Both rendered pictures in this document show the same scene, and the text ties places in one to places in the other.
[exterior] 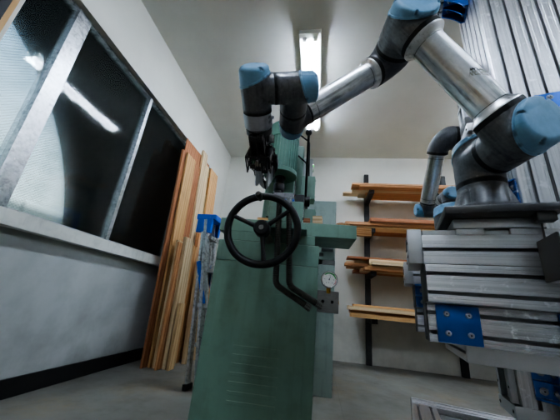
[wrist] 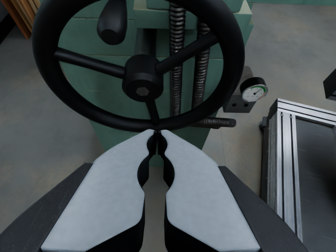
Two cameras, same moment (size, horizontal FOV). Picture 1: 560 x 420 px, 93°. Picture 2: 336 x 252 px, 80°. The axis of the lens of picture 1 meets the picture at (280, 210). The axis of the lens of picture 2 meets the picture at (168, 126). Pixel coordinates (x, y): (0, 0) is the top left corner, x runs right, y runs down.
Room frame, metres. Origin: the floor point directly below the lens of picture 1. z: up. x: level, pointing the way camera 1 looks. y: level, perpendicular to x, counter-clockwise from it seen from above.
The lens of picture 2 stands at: (0.73, 0.06, 1.03)
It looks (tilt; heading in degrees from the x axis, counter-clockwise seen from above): 57 degrees down; 348
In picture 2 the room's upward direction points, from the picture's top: 5 degrees clockwise
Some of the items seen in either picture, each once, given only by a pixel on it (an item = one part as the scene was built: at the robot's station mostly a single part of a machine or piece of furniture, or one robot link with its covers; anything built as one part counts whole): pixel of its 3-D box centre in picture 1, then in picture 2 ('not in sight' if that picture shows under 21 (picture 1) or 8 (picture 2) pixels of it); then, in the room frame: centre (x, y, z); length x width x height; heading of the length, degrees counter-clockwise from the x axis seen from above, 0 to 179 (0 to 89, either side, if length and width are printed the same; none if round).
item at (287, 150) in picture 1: (282, 152); not in sight; (1.29, 0.02, 1.35); 0.18 x 0.18 x 0.31
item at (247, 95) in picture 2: (328, 282); (251, 90); (1.05, -0.22, 0.65); 0.06 x 0.04 x 0.08; 83
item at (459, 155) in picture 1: (478, 162); not in sight; (0.65, -0.55, 0.98); 0.13 x 0.12 x 0.14; 179
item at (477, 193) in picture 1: (483, 201); not in sight; (0.65, -0.55, 0.87); 0.15 x 0.15 x 0.10
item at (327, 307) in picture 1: (327, 302); (237, 89); (1.12, -0.23, 0.58); 0.12 x 0.08 x 0.08; 173
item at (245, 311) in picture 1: (265, 347); (153, 79); (1.41, 0.00, 0.35); 0.58 x 0.45 x 0.71; 173
